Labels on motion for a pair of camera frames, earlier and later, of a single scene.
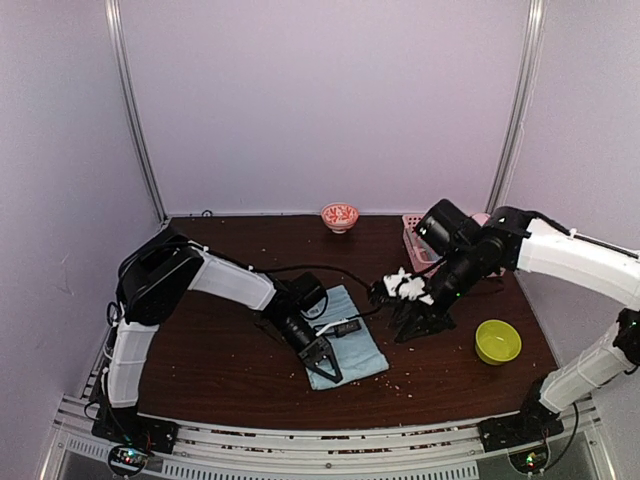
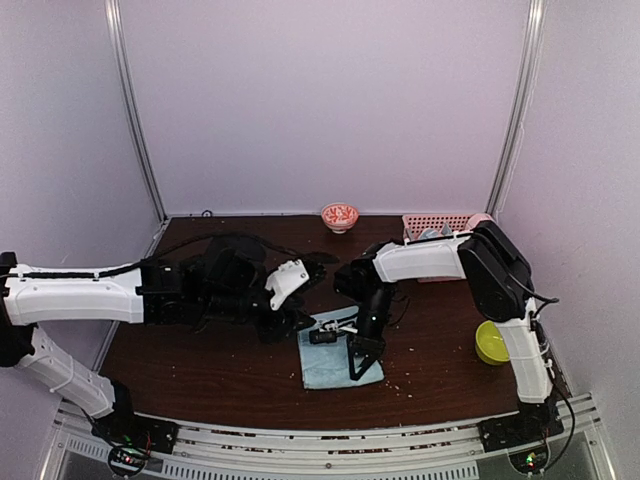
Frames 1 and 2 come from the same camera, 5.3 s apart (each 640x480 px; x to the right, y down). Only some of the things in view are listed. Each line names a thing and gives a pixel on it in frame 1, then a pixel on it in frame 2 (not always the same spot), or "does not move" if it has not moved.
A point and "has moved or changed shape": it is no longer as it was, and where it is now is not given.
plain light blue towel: x=353 y=354 has moved or changed shape
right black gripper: x=433 y=322 to x=373 y=346
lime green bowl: x=497 y=342 does not move
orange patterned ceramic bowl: x=339 y=216 does not move
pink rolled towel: x=480 y=218 does not move
